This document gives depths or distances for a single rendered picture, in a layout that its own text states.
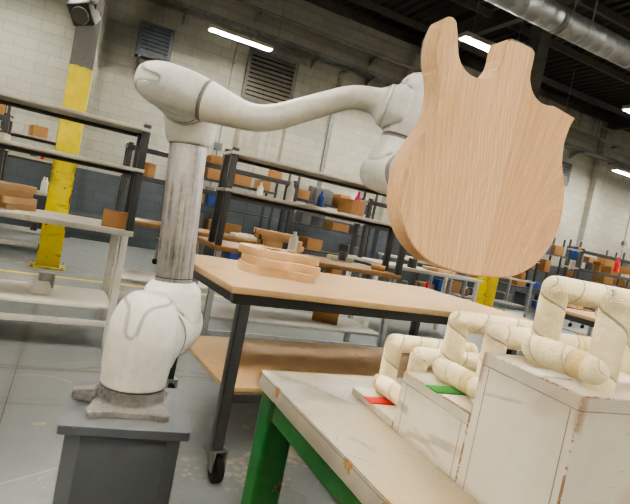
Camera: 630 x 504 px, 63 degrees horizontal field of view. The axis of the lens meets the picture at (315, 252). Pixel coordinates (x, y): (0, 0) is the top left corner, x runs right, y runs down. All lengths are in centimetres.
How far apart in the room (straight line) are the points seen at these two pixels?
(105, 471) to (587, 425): 100
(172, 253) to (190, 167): 23
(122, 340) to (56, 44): 1071
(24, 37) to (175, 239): 1052
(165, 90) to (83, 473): 87
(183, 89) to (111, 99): 1037
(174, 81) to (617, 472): 111
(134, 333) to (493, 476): 84
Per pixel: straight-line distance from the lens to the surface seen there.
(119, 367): 128
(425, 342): 97
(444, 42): 90
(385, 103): 124
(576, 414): 59
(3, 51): 1179
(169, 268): 144
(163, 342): 127
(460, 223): 91
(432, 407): 77
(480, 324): 81
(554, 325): 68
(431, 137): 87
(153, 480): 132
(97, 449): 129
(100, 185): 1152
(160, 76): 132
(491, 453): 68
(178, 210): 143
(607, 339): 62
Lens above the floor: 122
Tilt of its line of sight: 3 degrees down
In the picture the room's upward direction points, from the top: 11 degrees clockwise
